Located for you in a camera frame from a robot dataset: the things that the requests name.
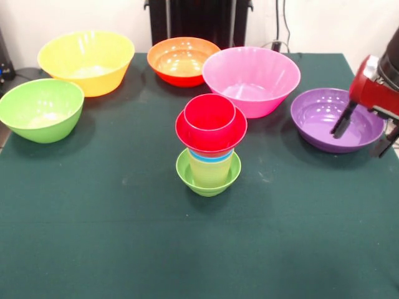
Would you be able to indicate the dark green tablecloth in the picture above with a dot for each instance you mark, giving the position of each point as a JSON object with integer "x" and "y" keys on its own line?
{"x": 156, "y": 249}

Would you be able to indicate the blue cup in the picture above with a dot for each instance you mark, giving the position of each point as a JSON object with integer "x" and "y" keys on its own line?
{"x": 212, "y": 159}

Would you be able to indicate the large yellow bowl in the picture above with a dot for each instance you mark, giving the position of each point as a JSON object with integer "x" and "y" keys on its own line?
{"x": 87, "y": 56}

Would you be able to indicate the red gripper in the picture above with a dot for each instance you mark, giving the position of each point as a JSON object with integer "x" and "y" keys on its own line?
{"x": 374, "y": 93}

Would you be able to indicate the yellow cup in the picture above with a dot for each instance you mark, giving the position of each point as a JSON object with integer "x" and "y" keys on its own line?
{"x": 210, "y": 174}

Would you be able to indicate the large pink bowl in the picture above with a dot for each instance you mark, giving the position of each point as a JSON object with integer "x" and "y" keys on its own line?
{"x": 249, "y": 81}

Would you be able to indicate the small red bowl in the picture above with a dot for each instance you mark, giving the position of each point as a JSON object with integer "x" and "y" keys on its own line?
{"x": 209, "y": 150}

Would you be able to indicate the small green bowl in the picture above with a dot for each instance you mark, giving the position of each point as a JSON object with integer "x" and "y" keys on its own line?
{"x": 209, "y": 190}

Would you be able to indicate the purple bowl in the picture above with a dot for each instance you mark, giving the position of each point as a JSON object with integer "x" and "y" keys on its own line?
{"x": 315, "y": 121}

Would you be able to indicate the orange bowl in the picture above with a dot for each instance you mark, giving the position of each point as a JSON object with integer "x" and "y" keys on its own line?
{"x": 180, "y": 62}

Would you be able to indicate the large green bowl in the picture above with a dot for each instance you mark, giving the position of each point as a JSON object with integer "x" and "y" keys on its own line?
{"x": 37, "y": 112}

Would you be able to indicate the black equipment box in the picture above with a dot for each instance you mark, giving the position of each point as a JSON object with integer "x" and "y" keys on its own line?
{"x": 6, "y": 68}

